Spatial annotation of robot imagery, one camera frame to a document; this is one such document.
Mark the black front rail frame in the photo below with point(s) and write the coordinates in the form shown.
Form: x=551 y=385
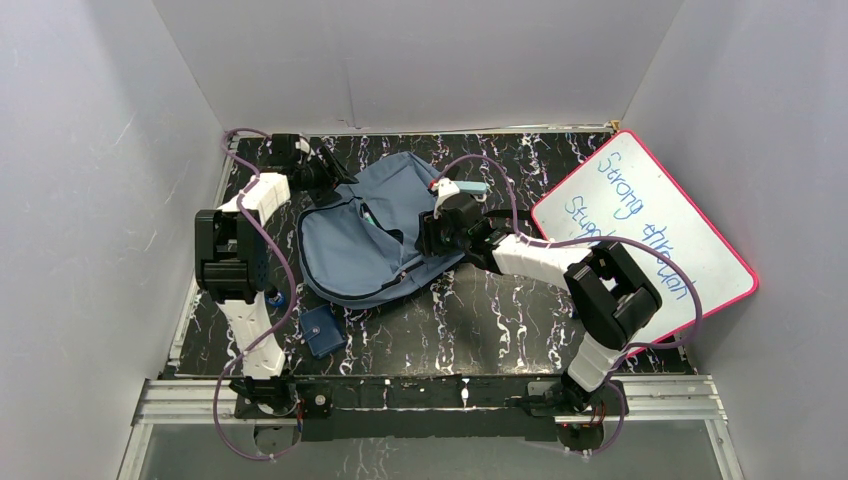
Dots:
x=447 y=406

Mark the pink framed whiteboard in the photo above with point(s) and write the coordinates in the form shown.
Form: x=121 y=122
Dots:
x=622 y=190

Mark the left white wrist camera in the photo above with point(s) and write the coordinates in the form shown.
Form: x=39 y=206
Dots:
x=303 y=146

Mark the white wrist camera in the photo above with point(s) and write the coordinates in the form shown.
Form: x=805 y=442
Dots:
x=303 y=146
x=444 y=189

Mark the teal eraser case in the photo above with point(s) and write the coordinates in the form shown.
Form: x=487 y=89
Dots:
x=478 y=190

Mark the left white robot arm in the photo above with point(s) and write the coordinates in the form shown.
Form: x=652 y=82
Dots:
x=232 y=265

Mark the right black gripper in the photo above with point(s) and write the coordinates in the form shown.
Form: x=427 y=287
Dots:
x=428 y=242

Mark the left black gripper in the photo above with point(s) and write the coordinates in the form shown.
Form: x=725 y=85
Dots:
x=328 y=171

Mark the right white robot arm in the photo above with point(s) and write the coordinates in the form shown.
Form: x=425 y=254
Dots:
x=612 y=297

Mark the navy snap wallet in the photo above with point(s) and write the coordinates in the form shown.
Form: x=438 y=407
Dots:
x=322 y=332

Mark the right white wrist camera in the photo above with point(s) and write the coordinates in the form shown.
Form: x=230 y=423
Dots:
x=444 y=189

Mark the blue student backpack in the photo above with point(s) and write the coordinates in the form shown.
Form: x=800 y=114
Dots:
x=353 y=264

